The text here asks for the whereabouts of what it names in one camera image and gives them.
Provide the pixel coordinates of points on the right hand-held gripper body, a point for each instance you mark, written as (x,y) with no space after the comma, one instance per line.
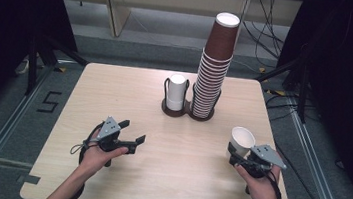
(267,155)

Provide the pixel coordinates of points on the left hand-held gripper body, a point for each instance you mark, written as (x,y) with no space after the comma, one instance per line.
(109,130)

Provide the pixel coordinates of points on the white paper cup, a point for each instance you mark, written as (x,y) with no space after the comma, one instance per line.
(242,140)

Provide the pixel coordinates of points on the black double cup holder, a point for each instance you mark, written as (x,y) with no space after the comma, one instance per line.
(171,113)

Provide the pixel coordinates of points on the stack of white cups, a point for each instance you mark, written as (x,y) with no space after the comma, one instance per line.
(176,92)

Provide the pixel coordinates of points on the stack of brown cups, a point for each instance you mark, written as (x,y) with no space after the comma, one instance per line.
(219,40)

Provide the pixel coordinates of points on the person's left hand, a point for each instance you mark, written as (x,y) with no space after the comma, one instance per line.
(97,161)

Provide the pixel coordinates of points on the person's right hand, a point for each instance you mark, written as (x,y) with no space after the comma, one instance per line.
(264,190)

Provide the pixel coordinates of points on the black metal stand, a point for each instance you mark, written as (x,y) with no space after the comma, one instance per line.
(303,94)
(33,63)

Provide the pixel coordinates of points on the black tape piece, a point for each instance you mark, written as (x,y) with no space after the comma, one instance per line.
(31,179)

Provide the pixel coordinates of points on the dark curtain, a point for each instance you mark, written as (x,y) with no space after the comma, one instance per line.
(352,66)
(3,9)

